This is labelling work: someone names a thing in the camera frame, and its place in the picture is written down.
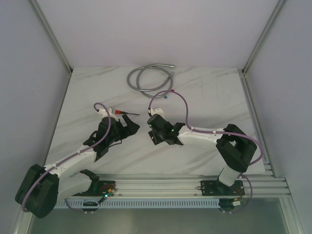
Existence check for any aluminium mounting rail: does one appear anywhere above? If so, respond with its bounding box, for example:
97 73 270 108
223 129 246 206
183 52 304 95
99 174 291 198

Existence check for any slotted cable duct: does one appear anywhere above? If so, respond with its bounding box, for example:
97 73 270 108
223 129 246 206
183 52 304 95
53 197 278 210

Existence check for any black fuse box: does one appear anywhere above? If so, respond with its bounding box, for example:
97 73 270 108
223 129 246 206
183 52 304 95
148 130 164 145

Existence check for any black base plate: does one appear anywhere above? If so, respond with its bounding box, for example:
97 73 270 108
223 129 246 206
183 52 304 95
77 180 116 196
198 180 245 196

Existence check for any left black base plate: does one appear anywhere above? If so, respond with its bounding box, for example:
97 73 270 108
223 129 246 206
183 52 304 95
77 180 116 196

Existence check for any red handled screwdriver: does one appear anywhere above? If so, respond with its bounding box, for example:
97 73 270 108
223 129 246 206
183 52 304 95
115 110 139 116

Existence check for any grey coiled hose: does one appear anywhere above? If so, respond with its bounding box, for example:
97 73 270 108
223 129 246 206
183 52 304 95
126 63 176 99

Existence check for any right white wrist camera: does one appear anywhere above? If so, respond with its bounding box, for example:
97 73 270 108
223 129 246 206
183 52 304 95
148 108 165 118

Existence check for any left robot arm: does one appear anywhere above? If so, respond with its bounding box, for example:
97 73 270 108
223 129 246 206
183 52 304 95
15 115 140 218

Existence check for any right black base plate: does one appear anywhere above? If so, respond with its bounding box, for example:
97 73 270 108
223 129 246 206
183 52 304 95
198 180 245 196

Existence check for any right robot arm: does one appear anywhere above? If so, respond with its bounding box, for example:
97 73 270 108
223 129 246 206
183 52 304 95
147 114 257 195

